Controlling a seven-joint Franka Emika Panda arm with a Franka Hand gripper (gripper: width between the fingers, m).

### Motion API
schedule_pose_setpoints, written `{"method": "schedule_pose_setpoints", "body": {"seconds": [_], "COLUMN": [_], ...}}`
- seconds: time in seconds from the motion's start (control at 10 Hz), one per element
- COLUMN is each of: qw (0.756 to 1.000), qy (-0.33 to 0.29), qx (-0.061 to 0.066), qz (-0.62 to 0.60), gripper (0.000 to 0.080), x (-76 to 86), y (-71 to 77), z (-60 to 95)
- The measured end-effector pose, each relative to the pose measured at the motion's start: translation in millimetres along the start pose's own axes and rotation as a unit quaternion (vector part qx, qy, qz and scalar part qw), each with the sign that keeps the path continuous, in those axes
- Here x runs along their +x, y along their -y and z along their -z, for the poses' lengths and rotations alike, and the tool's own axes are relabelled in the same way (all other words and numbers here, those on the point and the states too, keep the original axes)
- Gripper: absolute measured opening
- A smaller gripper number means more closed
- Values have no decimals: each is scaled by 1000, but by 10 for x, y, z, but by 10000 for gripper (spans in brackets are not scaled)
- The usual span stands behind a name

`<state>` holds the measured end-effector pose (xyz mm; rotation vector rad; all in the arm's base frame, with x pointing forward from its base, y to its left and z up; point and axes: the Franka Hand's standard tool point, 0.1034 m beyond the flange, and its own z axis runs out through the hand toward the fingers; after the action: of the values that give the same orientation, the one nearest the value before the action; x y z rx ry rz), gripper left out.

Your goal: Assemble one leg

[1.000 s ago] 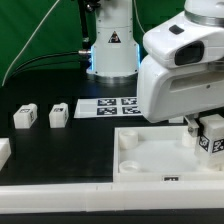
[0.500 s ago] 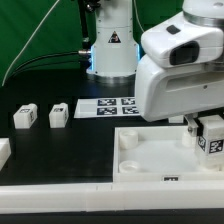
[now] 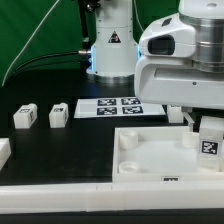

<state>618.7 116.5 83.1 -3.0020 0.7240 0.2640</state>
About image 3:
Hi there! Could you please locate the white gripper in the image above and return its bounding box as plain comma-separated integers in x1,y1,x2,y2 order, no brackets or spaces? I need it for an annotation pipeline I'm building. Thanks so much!
134,56,224,132

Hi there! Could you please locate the white square tabletop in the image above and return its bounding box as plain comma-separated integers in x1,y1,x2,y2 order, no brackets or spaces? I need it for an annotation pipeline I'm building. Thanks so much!
112,126,224,182

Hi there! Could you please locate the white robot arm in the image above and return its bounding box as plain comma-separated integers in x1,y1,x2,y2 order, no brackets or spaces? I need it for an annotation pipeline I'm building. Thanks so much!
84,0,224,111

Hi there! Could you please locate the white L-shaped fence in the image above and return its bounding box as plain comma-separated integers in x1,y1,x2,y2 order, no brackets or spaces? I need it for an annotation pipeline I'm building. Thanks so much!
0,137,224,214

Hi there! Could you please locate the white sheet with tags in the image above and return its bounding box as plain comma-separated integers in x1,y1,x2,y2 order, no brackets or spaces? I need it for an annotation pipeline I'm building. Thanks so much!
74,97,165,118

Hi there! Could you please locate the green backdrop curtain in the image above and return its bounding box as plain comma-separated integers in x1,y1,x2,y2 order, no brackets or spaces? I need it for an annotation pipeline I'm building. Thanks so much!
0,0,181,87

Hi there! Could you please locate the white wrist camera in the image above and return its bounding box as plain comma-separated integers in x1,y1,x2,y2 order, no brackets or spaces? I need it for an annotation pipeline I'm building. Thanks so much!
139,13,196,66

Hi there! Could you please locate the black cable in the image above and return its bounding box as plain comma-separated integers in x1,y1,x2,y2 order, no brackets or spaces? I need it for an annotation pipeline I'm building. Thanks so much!
6,0,93,81

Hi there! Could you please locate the white cable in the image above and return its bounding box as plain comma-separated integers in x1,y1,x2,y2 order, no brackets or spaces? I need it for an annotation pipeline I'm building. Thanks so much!
0,0,63,88

